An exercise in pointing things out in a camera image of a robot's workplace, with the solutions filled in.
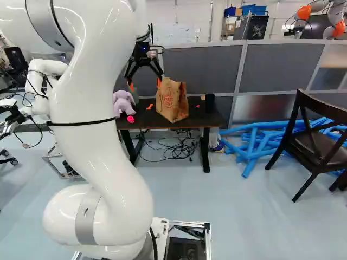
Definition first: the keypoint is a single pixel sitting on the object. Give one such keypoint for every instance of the brown paper bag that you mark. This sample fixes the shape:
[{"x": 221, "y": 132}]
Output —
[{"x": 170, "y": 105}]

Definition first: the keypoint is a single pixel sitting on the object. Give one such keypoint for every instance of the dark brown table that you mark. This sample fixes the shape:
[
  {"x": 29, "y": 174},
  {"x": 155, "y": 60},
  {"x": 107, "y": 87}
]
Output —
[{"x": 162, "y": 123}]

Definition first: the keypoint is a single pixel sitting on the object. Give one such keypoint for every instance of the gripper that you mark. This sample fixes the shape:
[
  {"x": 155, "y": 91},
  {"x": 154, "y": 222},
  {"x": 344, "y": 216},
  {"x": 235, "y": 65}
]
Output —
[{"x": 142, "y": 51}]

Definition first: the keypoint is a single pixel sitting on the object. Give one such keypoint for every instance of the grey office partition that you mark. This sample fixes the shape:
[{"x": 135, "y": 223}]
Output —
[{"x": 271, "y": 67}]

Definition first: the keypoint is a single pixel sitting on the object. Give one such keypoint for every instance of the black cylinder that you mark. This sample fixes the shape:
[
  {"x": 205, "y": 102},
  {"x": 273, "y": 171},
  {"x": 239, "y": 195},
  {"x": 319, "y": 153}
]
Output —
[{"x": 210, "y": 103}]

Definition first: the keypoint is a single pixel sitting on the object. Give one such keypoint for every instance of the person's legs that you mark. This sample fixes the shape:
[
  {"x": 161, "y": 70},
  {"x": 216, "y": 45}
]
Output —
[{"x": 214, "y": 138}]

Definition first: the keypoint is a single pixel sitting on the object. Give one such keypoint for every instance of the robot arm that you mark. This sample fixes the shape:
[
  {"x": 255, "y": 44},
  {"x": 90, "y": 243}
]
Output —
[{"x": 95, "y": 135}]

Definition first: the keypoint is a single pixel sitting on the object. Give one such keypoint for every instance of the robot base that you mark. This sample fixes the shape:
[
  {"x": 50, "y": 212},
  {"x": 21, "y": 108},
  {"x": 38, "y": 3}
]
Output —
[{"x": 187, "y": 243}]

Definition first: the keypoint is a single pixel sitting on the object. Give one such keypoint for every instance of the purple plush elephant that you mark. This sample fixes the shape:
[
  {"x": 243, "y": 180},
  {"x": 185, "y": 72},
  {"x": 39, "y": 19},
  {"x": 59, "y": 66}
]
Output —
[{"x": 122, "y": 103}]

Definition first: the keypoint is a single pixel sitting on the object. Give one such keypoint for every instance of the pink toy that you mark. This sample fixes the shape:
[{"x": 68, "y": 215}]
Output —
[{"x": 131, "y": 119}]

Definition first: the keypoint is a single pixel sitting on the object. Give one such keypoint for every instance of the small orange toy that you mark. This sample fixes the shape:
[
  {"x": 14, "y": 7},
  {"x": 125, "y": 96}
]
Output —
[{"x": 149, "y": 106}]

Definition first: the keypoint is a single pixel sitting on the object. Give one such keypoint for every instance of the white robot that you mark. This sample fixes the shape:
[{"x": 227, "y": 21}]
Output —
[{"x": 35, "y": 67}]

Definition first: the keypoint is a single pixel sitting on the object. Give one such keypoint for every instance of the dark wooden chair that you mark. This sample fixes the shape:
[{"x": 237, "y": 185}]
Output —
[{"x": 311, "y": 140}]

